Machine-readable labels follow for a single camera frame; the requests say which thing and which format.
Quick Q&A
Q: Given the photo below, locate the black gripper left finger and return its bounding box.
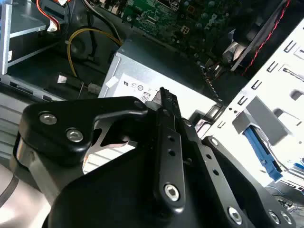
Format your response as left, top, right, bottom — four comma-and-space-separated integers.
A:
18, 87, 187, 211

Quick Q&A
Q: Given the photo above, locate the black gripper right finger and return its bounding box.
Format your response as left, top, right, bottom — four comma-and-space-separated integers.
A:
172, 95, 296, 228

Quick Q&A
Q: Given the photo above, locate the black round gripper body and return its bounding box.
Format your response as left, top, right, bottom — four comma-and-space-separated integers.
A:
45, 142, 281, 228

